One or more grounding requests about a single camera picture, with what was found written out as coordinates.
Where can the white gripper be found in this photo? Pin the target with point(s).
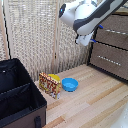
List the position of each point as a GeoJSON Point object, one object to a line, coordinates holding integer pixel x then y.
{"type": "Point", "coordinates": [83, 39]}

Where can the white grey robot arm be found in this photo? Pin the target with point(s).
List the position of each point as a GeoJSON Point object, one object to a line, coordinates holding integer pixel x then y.
{"type": "Point", "coordinates": [91, 15]}

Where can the brown drawer cabinet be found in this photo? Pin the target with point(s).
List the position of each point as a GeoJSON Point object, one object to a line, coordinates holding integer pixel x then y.
{"type": "Point", "coordinates": [100, 63]}

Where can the blue plastic bowl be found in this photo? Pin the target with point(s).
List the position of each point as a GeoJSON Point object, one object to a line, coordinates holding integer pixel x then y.
{"type": "Point", "coordinates": [70, 84]}

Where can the yellow plastic bowl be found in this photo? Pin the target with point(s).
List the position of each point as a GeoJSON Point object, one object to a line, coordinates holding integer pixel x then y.
{"type": "Point", "coordinates": [55, 77]}

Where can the woven folding screen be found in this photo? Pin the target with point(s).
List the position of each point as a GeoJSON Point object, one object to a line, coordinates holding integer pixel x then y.
{"type": "Point", "coordinates": [30, 36]}

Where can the yellow red cereal box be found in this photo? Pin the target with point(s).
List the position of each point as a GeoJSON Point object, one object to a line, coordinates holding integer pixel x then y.
{"type": "Point", "coordinates": [50, 86]}

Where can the black fabric storage box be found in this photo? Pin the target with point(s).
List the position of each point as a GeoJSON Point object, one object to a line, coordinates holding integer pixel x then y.
{"type": "Point", "coordinates": [16, 96]}

